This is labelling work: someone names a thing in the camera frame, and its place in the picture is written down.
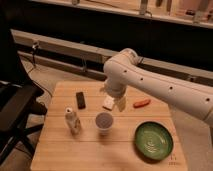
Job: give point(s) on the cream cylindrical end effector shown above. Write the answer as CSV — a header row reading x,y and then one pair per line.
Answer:
x,y
121,103

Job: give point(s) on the small white bottle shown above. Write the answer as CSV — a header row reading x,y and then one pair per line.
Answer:
x,y
72,120

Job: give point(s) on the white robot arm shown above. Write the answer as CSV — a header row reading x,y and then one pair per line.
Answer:
x,y
122,70

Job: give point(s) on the white sponge block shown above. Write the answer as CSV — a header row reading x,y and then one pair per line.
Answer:
x,y
108,103

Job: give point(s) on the white paper cup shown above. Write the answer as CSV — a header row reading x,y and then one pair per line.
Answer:
x,y
104,122

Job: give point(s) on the orange sausage toy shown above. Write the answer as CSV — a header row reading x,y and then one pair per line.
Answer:
x,y
141,103

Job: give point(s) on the black rectangular block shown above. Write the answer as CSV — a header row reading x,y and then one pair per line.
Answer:
x,y
80,100

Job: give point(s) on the wooden table board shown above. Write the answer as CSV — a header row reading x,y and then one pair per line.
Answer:
x,y
59,150

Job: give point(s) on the green ceramic plate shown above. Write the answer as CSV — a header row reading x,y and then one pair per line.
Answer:
x,y
153,140

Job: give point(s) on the black chair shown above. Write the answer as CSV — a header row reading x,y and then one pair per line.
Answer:
x,y
17,99

